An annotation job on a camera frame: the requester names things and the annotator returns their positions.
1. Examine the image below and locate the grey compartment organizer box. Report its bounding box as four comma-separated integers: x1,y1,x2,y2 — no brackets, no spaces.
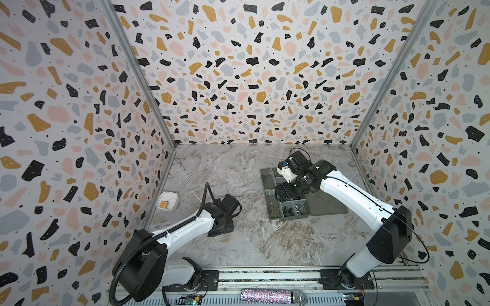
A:
260,168,348,222

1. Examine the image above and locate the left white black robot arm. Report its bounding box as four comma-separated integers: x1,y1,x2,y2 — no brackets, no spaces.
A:
108,194,242,305

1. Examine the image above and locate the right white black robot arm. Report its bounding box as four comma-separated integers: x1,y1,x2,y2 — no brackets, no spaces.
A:
275,151,412,289

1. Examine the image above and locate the white square container orange label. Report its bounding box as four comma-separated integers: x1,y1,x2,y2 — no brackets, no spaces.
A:
156,191,179,212

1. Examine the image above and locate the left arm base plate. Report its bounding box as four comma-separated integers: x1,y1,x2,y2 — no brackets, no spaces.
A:
183,270,219,291

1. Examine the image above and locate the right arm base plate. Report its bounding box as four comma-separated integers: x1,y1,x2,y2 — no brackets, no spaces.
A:
319,269,376,290

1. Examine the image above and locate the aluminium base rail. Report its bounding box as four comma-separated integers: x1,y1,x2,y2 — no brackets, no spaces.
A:
103,265,430,306

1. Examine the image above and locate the black corrugated cable conduit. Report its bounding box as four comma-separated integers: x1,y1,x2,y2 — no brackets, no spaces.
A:
108,182,221,306

